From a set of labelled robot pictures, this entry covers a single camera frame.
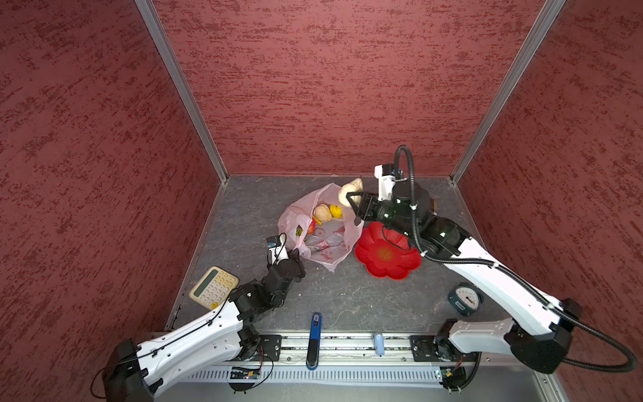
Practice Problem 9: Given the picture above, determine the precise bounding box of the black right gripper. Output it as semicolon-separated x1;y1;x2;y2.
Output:
348;189;418;236

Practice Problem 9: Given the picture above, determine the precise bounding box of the pink printed plastic bag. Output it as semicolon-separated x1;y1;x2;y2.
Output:
278;183;363;272

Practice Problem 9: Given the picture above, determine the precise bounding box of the beige garlic bulb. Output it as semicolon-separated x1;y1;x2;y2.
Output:
338;178;363;208
313;204;333;224

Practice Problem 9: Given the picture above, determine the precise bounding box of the red strawberry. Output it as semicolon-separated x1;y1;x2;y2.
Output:
306;219;316;235

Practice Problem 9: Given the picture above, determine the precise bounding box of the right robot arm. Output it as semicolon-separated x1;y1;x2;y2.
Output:
339;182;573;374

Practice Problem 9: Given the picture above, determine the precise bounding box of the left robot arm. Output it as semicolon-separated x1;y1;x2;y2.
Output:
100;249;306;401

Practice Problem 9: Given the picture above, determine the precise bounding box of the yellow lemon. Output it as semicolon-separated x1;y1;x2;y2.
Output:
329;205;343;219

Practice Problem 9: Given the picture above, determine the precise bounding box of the red flower-shaped plate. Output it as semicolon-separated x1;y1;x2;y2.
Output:
354;222;422;281

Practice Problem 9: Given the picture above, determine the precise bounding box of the small light blue cylinder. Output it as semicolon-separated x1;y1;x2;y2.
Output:
373;333;385;357

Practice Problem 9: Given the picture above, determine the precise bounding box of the round teal gauge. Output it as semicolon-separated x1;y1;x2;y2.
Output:
447;283;484;317

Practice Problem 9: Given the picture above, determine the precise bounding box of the beige calculator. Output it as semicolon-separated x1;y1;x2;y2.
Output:
189;266;239;310

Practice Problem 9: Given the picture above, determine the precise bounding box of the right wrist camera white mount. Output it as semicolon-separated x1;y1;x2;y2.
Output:
374;163;405;201

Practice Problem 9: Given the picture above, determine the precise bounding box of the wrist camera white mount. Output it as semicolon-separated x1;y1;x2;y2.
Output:
266;233;288;268
374;163;405;201

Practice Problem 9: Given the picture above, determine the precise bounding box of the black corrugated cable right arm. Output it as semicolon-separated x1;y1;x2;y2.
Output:
392;145;638;374

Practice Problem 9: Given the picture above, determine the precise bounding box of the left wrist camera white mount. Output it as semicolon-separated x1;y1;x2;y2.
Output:
266;233;288;268

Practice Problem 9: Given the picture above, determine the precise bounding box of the blue black handled tool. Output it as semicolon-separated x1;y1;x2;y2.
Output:
306;313;323;371

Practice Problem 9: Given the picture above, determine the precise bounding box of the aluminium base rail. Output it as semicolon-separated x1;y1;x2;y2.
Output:
150;328;569;402

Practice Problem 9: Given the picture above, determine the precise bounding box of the aluminium corner post right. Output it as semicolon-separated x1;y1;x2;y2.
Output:
450;0;566;187

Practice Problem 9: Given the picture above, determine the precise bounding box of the aluminium corner post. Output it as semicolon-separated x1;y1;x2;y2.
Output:
450;0;566;187
135;0;229;185

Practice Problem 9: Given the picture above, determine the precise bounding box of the aluminium corner post left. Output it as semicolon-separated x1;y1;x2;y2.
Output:
135;0;229;185

